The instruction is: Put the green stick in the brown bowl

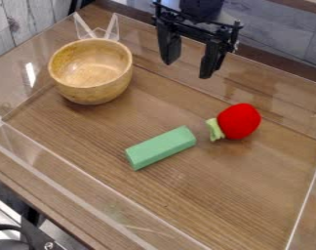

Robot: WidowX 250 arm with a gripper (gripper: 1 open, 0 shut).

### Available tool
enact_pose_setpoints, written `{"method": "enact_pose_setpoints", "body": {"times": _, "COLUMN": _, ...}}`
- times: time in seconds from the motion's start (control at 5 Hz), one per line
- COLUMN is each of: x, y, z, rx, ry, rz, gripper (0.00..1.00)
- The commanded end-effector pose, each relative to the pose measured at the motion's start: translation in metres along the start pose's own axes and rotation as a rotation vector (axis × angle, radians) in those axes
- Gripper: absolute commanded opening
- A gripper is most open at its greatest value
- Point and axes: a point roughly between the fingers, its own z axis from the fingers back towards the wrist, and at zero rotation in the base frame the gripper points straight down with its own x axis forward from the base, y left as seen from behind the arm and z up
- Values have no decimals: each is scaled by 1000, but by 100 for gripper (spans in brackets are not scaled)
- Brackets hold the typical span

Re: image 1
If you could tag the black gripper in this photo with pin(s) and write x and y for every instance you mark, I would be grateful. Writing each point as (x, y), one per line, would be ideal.
(201, 14)

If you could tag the green rectangular block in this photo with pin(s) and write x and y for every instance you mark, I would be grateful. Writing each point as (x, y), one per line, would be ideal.
(160, 147)

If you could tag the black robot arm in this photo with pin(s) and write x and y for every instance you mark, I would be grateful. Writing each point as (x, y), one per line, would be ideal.
(192, 33)

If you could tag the light wooden bowl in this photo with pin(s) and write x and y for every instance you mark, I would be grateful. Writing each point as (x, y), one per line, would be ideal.
(92, 70)

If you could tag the red plush strawberry toy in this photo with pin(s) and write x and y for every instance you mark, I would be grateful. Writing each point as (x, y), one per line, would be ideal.
(235, 123)

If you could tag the clear acrylic tray walls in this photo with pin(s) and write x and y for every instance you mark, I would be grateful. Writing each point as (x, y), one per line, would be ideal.
(225, 195)

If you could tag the black table leg bracket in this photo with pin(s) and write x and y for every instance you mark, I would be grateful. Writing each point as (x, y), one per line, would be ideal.
(40, 240)

